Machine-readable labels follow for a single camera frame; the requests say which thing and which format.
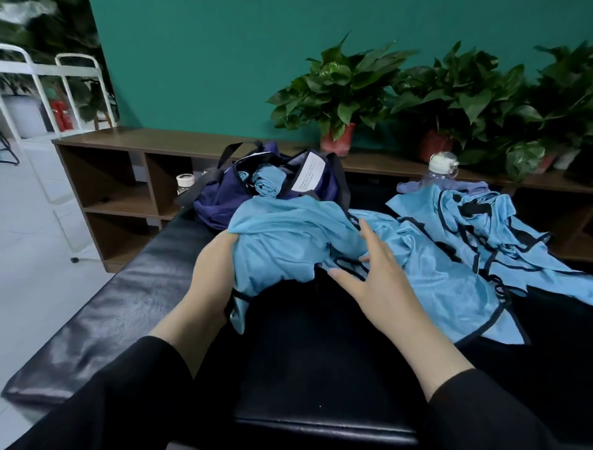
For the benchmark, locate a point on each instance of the person's left hand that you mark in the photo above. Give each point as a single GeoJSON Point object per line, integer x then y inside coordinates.
{"type": "Point", "coordinates": [213, 274]}

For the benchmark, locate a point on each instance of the red bottle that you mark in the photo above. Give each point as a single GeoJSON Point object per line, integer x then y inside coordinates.
{"type": "Point", "coordinates": [62, 113]}

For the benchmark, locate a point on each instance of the navy blue bag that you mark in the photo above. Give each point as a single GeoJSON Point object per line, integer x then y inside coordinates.
{"type": "Point", "coordinates": [218, 199]}

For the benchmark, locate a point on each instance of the small white-lidded jar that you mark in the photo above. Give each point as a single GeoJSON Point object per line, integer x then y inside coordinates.
{"type": "Point", "coordinates": [185, 181]}

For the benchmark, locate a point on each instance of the clear bottle silver cap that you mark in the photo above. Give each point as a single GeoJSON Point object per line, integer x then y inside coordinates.
{"type": "Point", "coordinates": [443, 164]}

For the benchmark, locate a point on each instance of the black leather bench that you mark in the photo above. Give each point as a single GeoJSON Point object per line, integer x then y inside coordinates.
{"type": "Point", "coordinates": [93, 324]}

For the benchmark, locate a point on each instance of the wooden shelf cabinet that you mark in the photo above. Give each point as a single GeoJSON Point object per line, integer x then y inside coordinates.
{"type": "Point", "coordinates": [111, 199]}

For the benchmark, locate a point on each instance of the person's right forearm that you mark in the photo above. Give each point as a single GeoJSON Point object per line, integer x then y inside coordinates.
{"type": "Point", "coordinates": [472, 399]}

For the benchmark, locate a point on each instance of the green plant in white pot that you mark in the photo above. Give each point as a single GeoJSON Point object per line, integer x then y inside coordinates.
{"type": "Point", "coordinates": [565, 93]}

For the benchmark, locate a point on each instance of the green plant in red pot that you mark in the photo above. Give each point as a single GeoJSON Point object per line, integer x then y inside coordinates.
{"type": "Point", "coordinates": [338, 83]}
{"type": "Point", "coordinates": [463, 88]}

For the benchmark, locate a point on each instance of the white metal rack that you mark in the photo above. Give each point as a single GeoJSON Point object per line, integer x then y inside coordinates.
{"type": "Point", "coordinates": [56, 23]}

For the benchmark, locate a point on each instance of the person's right hand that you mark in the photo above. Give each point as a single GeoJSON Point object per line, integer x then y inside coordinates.
{"type": "Point", "coordinates": [389, 287]}

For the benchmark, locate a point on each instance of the person's left forearm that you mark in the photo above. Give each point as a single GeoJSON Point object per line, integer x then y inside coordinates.
{"type": "Point", "coordinates": [120, 399]}

